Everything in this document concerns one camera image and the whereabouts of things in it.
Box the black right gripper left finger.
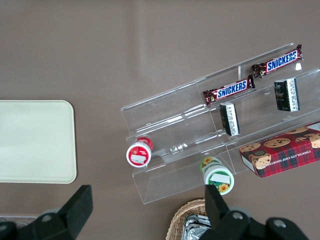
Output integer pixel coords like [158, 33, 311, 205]
[27, 184, 94, 240]

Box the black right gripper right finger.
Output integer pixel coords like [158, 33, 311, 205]
[203, 185, 253, 240]

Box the aluminium foil tray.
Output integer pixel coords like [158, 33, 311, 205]
[183, 214, 213, 240]

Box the light wicker oval basket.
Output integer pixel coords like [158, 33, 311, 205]
[169, 198, 213, 240]

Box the beige plastic tray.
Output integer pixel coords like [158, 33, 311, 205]
[0, 99, 77, 185]

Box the green lid white jar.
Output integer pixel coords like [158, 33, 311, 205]
[199, 156, 235, 195]

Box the red lid white jar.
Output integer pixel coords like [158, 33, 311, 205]
[125, 136, 154, 168]

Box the red tartan cookie box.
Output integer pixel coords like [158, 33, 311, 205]
[239, 121, 320, 179]

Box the small black box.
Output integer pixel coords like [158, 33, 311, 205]
[273, 77, 300, 113]
[219, 101, 241, 137]

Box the clear acrylic stepped shelf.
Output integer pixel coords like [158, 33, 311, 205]
[120, 42, 320, 206]

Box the brown Snickers bar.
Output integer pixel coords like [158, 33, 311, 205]
[202, 74, 256, 105]
[251, 43, 305, 79]

